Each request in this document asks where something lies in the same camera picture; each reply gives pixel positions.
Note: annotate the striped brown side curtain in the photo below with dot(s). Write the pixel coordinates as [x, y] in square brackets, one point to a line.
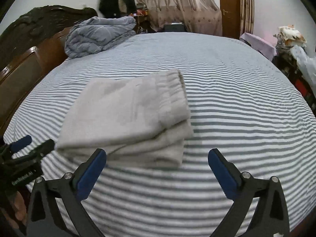
[247, 16]

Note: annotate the dark wooden headboard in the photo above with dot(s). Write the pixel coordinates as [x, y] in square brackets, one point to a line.
[31, 47]

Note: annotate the dark box near curtain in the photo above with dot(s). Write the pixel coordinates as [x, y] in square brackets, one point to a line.
[174, 27]

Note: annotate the brown wooden door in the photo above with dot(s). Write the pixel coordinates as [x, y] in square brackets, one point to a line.
[231, 18]

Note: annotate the operator left hand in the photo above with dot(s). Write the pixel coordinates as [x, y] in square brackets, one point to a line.
[20, 211]

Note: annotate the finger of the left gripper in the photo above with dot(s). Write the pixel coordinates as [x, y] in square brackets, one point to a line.
[15, 147]
[40, 148]

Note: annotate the beige fleece pants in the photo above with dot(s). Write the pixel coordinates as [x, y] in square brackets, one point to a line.
[138, 122]

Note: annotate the lilac folded cloth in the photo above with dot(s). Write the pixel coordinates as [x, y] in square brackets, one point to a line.
[260, 45]

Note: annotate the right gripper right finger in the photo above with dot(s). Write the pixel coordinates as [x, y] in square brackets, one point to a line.
[270, 217]

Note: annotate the folded grey blue quilt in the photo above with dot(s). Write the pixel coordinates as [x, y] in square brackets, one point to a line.
[97, 34]

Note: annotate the hanging dark clothes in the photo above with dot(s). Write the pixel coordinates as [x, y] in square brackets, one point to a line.
[117, 8]

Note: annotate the white dotted fabric bag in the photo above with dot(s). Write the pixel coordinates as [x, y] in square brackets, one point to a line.
[306, 65]

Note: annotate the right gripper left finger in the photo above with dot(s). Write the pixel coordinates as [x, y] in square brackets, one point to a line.
[44, 217]

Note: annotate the floral pillow stack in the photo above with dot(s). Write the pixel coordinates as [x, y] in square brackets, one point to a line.
[287, 37]

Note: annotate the pink patterned curtain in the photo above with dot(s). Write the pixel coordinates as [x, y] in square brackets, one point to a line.
[198, 16]

